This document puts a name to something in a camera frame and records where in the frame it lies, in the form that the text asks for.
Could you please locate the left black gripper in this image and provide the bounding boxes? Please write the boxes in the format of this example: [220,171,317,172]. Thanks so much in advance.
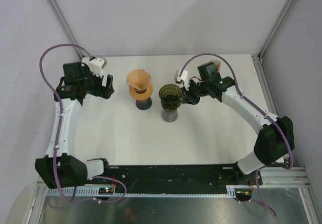
[79,66,113,99]

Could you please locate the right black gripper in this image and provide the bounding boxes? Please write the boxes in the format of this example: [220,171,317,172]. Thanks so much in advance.
[181,78,210,105]

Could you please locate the dark green glass dripper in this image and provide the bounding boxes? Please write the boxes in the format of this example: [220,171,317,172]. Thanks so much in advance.
[158,84,182,112]

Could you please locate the brown paper coffee filter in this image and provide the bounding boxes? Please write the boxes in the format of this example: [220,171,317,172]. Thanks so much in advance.
[126,68,152,92]

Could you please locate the grey glass carafe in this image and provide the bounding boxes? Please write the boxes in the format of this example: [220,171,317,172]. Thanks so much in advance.
[161,109,179,123]

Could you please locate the wooden dripper ring holder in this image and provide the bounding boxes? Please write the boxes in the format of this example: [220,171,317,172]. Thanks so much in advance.
[129,84,153,101]

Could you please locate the red-rimmed glass carafe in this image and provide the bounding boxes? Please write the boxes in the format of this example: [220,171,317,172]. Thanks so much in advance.
[135,97,152,111]

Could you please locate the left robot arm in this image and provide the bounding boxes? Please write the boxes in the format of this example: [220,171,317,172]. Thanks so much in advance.
[35,57,114,189]

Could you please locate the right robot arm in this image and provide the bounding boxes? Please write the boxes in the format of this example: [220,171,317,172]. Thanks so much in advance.
[175,62,295,184]

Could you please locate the coffee filter box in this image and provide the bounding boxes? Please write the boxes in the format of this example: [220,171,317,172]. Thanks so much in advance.
[211,59,221,72]

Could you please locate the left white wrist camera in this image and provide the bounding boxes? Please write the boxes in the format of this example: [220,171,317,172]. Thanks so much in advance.
[88,56,107,78]

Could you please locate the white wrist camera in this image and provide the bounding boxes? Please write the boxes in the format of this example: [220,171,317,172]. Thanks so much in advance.
[174,70,190,90]
[88,56,107,78]

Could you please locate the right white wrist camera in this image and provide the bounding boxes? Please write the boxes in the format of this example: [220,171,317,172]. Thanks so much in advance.
[174,70,190,90]

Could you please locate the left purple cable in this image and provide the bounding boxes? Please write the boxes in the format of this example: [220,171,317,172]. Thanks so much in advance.
[40,43,127,208]

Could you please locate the purple cable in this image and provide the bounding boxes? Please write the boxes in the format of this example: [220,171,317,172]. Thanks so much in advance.
[40,43,127,208]
[180,53,295,217]

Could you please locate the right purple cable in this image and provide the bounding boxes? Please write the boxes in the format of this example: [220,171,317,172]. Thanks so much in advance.
[180,53,295,217]

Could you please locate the aluminium frame rail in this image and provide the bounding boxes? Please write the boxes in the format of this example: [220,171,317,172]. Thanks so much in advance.
[37,166,309,186]

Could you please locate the grey slotted cable duct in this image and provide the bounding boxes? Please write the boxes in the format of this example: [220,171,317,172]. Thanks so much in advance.
[44,186,237,197]

